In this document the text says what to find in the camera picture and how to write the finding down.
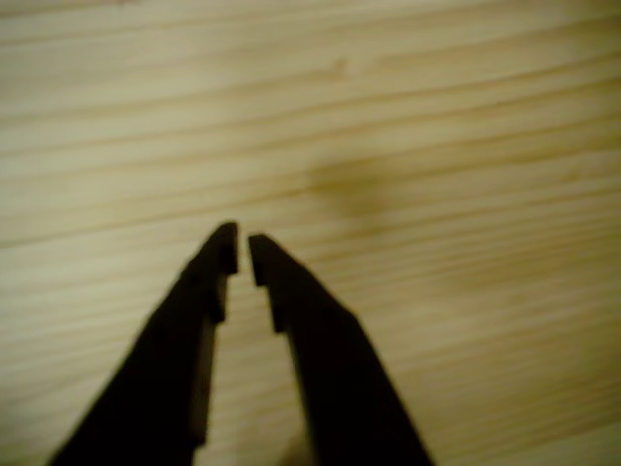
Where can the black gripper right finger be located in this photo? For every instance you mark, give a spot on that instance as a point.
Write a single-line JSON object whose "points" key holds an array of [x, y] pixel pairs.
{"points": [[335, 378]]}

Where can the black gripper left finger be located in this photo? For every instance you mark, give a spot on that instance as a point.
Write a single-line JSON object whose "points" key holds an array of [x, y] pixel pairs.
{"points": [[160, 369]]}

